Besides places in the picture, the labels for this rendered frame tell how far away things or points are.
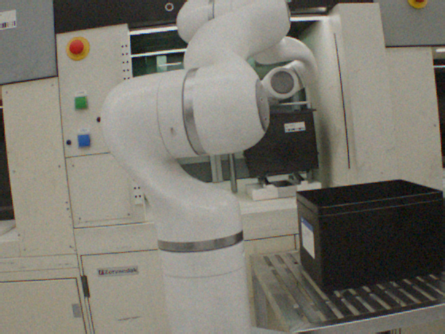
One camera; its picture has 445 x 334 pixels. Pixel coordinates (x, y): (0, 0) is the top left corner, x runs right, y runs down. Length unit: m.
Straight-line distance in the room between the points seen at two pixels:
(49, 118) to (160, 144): 0.80
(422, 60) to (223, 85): 1.00
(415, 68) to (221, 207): 0.99
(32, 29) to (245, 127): 0.94
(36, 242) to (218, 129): 0.93
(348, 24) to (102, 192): 0.79
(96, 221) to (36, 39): 0.52
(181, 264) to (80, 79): 0.85
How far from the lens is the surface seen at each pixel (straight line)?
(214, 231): 0.74
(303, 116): 1.70
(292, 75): 1.48
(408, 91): 1.60
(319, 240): 1.10
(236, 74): 0.73
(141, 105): 0.74
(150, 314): 1.56
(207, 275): 0.75
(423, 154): 1.62
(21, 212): 1.55
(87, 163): 1.50
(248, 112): 0.71
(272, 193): 1.70
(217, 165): 2.32
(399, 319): 0.98
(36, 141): 1.52
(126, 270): 1.53
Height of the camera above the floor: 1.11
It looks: 5 degrees down
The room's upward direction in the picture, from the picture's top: 6 degrees counter-clockwise
